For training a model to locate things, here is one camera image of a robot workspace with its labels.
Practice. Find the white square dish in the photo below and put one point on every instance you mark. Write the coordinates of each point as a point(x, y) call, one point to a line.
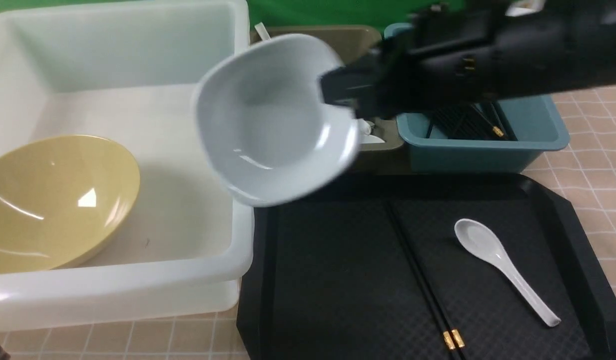
point(263, 126)

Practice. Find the yellow noodle bowl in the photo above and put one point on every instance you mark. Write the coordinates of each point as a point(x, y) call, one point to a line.
point(61, 201)

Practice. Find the black plastic serving tray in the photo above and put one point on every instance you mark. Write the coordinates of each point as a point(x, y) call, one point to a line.
point(426, 267)

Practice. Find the pile of white spoons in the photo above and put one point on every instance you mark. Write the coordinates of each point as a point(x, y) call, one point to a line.
point(366, 130)

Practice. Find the pile of black chopsticks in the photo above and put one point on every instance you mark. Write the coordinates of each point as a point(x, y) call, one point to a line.
point(485, 121)

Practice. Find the olive plastic spoon bin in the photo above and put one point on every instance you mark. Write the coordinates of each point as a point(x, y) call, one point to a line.
point(349, 42)

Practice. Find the white ceramic soup spoon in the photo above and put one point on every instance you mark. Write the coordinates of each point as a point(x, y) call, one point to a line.
point(481, 242)

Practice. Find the blue plastic chopstick bin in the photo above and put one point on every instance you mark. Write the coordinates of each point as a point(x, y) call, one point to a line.
point(534, 120)

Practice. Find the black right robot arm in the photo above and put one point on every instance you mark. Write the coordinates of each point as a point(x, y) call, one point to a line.
point(568, 45)

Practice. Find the black chopstick gold tip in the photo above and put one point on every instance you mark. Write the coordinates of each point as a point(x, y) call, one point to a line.
point(426, 284)
point(436, 333)

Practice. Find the green backdrop cloth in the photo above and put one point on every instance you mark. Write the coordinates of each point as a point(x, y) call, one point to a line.
point(289, 13)

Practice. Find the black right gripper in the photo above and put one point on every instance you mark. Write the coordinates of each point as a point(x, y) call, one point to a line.
point(429, 65)

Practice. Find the white spoon handle upright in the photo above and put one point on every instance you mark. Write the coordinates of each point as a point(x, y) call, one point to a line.
point(262, 31)

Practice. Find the large white plastic tub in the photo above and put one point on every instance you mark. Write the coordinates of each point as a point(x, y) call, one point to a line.
point(126, 71)

